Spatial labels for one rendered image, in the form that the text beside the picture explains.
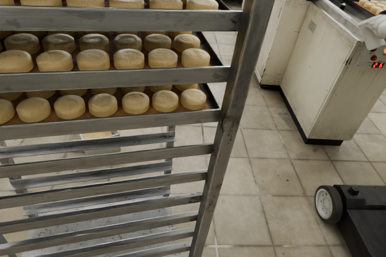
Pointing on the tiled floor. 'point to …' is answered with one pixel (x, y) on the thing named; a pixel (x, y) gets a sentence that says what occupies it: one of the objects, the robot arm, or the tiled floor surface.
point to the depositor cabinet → (280, 36)
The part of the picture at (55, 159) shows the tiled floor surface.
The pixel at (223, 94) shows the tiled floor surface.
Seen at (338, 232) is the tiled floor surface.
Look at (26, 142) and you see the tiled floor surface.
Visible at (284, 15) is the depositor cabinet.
